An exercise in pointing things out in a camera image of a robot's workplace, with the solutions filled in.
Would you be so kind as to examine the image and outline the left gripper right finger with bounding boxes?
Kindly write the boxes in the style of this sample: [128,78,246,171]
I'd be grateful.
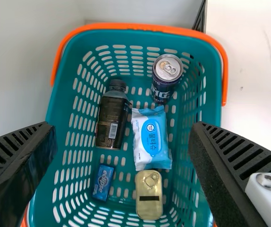
[188,121,271,227]

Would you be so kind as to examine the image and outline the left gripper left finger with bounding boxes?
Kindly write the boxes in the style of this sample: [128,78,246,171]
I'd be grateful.
[0,121,58,227]

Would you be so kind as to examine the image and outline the purple can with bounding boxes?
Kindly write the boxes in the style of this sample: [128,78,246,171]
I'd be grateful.
[151,53,183,104]

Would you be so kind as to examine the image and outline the teal shopping basket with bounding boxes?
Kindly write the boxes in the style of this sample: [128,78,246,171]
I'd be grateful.
[22,22,228,227]

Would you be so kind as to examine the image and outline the white blue wet wipes pack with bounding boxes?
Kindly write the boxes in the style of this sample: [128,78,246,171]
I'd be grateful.
[130,105,173,171]

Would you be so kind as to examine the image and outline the gold rectangular tin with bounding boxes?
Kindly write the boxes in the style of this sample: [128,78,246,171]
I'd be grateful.
[135,169,163,219]

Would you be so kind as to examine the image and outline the small blue mint tin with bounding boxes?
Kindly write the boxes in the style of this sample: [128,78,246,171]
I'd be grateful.
[92,164,115,202]

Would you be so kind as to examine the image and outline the dark coffee bottle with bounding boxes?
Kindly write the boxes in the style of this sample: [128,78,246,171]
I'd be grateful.
[95,79,133,151]

